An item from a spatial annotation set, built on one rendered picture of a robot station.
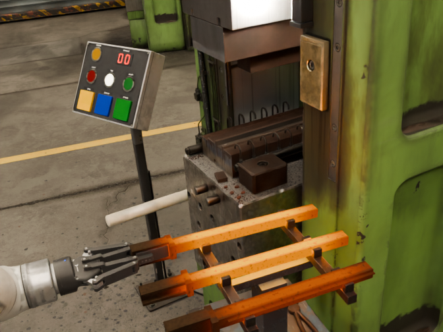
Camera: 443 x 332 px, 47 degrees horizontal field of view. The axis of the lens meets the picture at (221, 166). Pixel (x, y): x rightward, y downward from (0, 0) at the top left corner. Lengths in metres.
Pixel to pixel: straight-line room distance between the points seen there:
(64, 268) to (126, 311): 1.42
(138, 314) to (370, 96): 1.64
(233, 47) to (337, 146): 0.38
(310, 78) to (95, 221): 2.10
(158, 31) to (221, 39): 4.92
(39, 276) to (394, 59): 0.86
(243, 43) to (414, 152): 0.52
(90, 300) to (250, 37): 1.61
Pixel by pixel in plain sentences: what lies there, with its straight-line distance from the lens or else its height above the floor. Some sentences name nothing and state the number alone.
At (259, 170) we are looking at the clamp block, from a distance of 1.44.
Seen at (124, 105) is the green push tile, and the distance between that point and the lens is 1.88.
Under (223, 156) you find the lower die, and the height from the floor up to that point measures 0.97.
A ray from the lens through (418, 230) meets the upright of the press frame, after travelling 1.62.
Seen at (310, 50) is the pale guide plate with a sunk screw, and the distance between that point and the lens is 1.27.
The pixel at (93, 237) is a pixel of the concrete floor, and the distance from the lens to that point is 3.01.
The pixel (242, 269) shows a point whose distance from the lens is 1.08.
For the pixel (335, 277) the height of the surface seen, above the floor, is 1.00.
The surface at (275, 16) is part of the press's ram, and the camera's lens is 1.39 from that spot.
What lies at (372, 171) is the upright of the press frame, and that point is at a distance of 1.26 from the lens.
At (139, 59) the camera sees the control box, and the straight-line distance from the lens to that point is 1.88.
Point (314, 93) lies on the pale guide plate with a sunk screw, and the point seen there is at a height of 1.22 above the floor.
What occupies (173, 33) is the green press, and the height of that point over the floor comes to 0.21.
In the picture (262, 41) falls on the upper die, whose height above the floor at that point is 1.31.
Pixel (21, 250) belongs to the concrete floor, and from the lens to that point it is 3.08.
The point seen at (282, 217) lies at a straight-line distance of 1.21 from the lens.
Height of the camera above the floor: 1.68
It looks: 28 degrees down
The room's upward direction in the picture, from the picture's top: 4 degrees counter-clockwise
